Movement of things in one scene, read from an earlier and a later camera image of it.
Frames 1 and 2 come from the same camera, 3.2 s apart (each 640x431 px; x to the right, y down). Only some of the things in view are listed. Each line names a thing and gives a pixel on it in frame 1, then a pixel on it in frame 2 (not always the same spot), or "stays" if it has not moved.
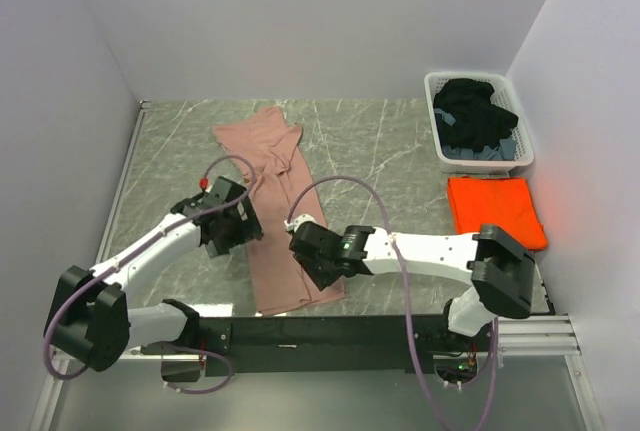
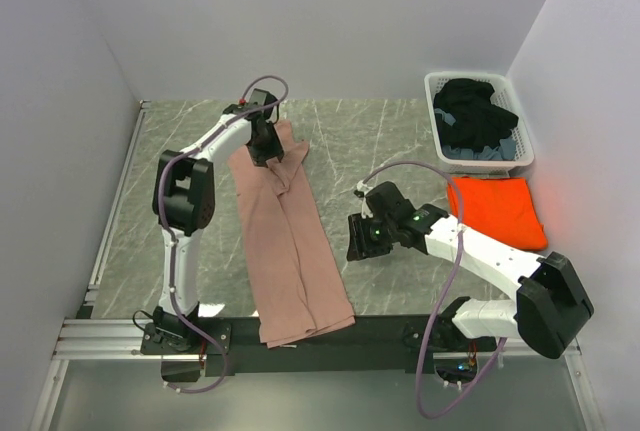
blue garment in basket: x=504 y=150 stays
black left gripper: x=248 y=228 -> x=260 y=158
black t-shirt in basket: x=479 y=122 stays
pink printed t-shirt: x=283 y=283 stays
